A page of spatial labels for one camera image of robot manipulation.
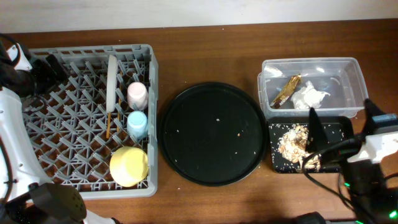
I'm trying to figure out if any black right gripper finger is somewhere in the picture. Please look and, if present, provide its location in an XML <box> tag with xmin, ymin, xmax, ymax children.
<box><xmin>362</xmin><ymin>98</ymin><xmax>388</xmax><ymax>136</ymax></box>
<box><xmin>306</xmin><ymin>108</ymin><xmax>328</xmax><ymax>153</ymax></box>

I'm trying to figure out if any white tissue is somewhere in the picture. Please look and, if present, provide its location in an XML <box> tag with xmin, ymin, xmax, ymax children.
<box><xmin>290</xmin><ymin>81</ymin><xmax>330</xmax><ymax>110</ymax></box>

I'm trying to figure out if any gold snack wrapper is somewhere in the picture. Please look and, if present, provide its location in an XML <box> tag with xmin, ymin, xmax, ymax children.
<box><xmin>270</xmin><ymin>73</ymin><xmax>302</xmax><ymax>109</ymax></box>

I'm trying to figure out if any grey round plate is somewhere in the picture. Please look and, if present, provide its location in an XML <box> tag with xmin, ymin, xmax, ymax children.
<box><xmin>106</xmin><ymin>55</ymin><xmax>118</xmax><ymax>113</ymax></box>

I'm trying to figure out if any pink plastic cup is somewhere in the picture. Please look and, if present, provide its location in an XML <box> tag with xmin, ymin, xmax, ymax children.
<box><xmin>127</xmin><ymin>82</ymin><xmax>149</xmax><ymax>111</ymax></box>

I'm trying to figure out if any light blue plastic cup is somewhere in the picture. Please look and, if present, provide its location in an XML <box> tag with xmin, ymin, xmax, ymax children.
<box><xmin>127</xmin><ymin>111</ymin><xmax>148</xmax><ymax>140</ymax></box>

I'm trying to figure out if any yellow plastic bowl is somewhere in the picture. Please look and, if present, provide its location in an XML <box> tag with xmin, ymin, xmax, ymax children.
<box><xmin>109</xmin><ymin>146</ymin><xmax>149</xmax><ymax>187</ymax></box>

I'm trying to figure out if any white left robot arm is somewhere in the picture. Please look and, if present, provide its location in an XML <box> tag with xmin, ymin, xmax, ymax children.
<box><xmin>1</xmin><ymin>34</ymin><xmax>117</xmax><ymax>223</ymax></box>

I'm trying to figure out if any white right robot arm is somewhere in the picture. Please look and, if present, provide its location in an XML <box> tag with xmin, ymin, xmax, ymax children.
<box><xmin>302</xmin><ymin>99</ymin><xmax>397</xmax><ymax>223</ymax></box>

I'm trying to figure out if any black rectangular food-waste tray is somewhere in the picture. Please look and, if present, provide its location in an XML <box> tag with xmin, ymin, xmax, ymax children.
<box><xmin>269</xmin><ymin>116</ymin><xmax>353</xmax><ymax>174</ymax></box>

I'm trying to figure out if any grey dishwasher rack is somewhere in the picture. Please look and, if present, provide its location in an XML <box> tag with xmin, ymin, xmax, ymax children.
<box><xmin>23</xmin><ymin>44</ymin><xmax>159</xmax><ymax>200</ymax></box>

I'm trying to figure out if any clear plastic waste bin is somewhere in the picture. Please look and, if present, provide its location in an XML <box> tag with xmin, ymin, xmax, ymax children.
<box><xmin>257</xmin><ymin>57</ymin><xmax>368</xmax><ymax>118</ymax></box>

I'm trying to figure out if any round black tray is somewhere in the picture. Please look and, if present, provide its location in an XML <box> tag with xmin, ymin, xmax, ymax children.
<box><xmin>157</xmin><ymin>82</ymin><xmax>269</xmax><ymax>187</ymax></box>

